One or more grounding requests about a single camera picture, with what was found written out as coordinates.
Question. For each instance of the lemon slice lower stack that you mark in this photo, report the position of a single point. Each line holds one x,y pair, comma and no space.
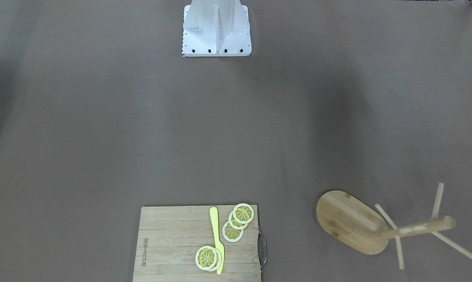
231,234

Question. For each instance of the wooden cutting board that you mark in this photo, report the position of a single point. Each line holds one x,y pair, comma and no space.
170,236

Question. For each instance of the lemon slice middle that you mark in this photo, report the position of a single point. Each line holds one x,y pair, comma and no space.
235,224

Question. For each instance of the lemon slice near knife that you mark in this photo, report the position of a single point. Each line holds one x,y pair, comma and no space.
208,258

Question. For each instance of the yellow plastic knife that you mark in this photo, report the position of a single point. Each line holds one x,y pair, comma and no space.
214,216

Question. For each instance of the white pedestal column base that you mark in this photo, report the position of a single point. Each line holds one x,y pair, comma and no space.
216,28

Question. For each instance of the wooden cup storage rack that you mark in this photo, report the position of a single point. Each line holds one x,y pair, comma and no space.
368,230

